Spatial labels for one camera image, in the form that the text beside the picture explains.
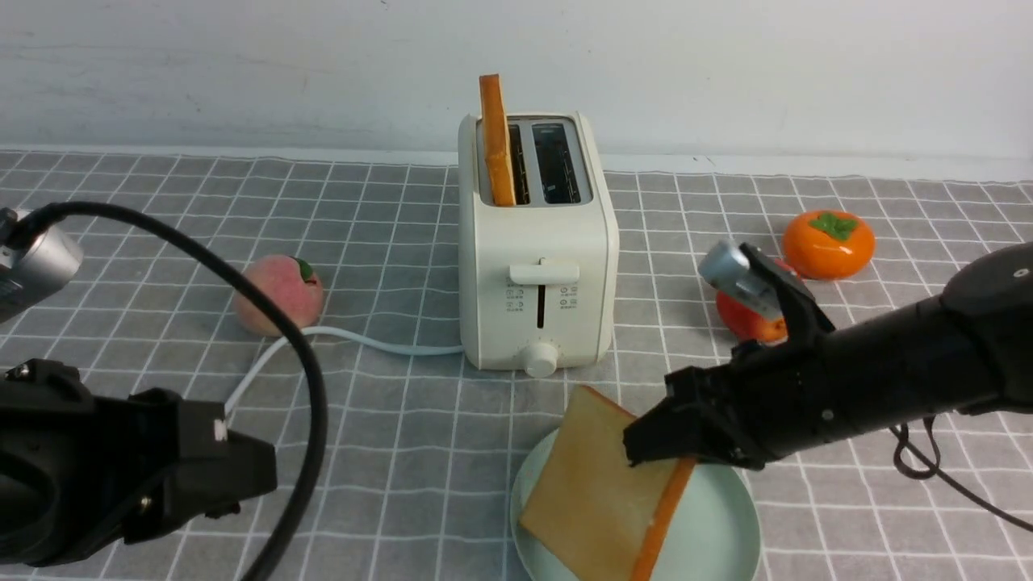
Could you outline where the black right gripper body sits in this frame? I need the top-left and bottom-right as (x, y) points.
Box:
(658, 340), (831, 470)

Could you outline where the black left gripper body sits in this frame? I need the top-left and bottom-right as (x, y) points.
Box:
(1, 359), (279, 567)

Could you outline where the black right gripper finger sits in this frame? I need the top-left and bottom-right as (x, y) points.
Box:
(623, 412), (687, 467)

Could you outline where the toast slice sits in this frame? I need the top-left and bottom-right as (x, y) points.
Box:
(519, 386), (696, 580)
(479, 74), (517, 208)

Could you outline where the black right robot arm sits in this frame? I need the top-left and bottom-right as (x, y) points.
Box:
(623, 243), (1032, 470)

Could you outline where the red yellow apple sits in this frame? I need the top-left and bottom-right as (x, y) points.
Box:
(715, 277), (788, 345)

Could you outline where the light green plate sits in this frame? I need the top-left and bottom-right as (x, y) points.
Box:
(509, 430), (763, 580)

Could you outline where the orange persimmon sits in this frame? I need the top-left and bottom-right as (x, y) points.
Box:
(781, 210), (876, 281)

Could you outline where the white toaster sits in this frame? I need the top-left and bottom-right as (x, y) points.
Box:
(458, 111), (620, 378)

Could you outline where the grey checkered tablecloth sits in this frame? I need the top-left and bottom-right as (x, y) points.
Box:
(2, 151), (1031, 580)

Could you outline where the pink peach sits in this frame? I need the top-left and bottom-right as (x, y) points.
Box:
(232, 254), (324, 337)

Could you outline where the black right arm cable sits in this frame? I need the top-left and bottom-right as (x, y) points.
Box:
(889, 412), (1033, 536)

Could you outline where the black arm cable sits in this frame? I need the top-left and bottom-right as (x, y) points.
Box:
(889, 412), (1033, 536)
(8, 201), (328, 581)

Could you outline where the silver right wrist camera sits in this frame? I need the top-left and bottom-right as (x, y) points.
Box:
(698, 240), (782, 320)

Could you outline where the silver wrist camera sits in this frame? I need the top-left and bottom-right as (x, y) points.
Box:
(1, 208), (84, 324)
(698, 240), (782, 320)

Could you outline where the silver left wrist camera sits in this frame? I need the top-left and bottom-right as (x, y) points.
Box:
(1, 208), (84, 324)

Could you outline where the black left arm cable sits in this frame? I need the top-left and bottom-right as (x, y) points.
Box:
(8, 201), (328, 581)

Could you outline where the white power cable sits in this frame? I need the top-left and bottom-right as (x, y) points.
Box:
(224, 325), (465, 416)

